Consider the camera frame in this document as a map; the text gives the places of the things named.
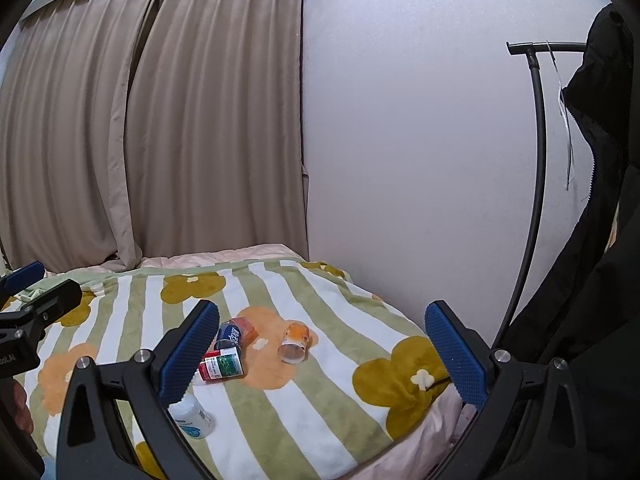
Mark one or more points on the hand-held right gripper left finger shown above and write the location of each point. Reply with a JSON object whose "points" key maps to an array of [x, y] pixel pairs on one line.
{"points": [[186, 360]]}

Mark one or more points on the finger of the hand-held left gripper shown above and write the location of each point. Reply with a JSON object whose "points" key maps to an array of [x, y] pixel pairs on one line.
{"points": [[22, 278], [50, 305]]}

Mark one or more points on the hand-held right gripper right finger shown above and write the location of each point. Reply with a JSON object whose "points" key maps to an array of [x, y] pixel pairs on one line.
{"points": [[459, 355]]}

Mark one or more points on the person's left hand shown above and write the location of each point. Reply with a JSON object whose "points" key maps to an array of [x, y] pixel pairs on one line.
{"points": [[21, 407]]}

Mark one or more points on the red green labelled bottle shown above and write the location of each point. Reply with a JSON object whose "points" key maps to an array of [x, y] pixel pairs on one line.
{"points": [[222, 366]]}

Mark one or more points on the blue can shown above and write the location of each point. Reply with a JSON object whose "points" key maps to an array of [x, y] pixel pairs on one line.
{"points": [[229, 334]]}

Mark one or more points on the white plastic bottle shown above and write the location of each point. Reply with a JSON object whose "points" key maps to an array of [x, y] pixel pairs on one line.
{"points": [[195, 416]]}

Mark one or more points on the pink bed sheet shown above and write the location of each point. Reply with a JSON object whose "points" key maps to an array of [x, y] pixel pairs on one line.
{"points": [[210, 256]]}

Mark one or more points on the striped floral blanket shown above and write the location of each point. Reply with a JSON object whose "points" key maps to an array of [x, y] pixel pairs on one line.
{"points": [[330, 375]]}

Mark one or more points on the beige curtain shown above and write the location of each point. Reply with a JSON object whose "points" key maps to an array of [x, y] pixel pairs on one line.
{"points": [[220, 125], [65, 150]]}

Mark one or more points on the black jacket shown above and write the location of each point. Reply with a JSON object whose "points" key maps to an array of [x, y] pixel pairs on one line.
{"points": [[600, 270]]}

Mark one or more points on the black coat rack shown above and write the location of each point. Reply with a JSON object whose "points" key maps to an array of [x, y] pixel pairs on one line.
{"points": [[540, 125]]}

